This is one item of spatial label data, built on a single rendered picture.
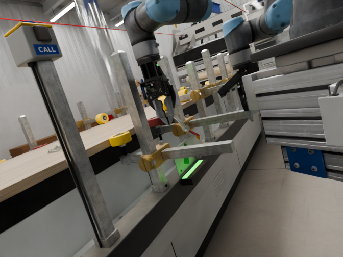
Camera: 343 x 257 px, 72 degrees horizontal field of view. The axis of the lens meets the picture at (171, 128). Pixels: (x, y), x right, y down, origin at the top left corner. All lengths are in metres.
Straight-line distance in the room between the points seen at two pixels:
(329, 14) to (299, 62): 0.09
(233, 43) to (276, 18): 0.18
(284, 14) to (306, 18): 0.26
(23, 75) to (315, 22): 8.59
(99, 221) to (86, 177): 0.11
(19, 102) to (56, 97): 7.95
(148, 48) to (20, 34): 0.31
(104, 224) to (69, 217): 0.22
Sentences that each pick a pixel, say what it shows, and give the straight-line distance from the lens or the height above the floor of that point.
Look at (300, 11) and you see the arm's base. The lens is 0.52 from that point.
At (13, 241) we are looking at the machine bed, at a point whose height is 0.77.
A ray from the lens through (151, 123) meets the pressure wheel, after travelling 1.06.
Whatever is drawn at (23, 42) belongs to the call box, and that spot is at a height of 1.19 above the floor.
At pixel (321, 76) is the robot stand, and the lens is 0.51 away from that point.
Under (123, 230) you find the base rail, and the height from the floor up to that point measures 0.70.
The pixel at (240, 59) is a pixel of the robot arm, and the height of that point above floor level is 1.04.
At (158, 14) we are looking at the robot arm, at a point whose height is 1.19.
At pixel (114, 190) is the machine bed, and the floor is 0.71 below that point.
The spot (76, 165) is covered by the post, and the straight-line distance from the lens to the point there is 0.57.
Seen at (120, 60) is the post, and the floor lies 1.14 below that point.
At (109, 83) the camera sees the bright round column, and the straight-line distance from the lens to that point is 5.07.
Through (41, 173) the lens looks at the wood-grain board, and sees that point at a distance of 0.76.
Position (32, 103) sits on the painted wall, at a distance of 8.65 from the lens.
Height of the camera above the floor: 1.02
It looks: 10 degrees down
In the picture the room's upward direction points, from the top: 17 degrees counter-clockwise
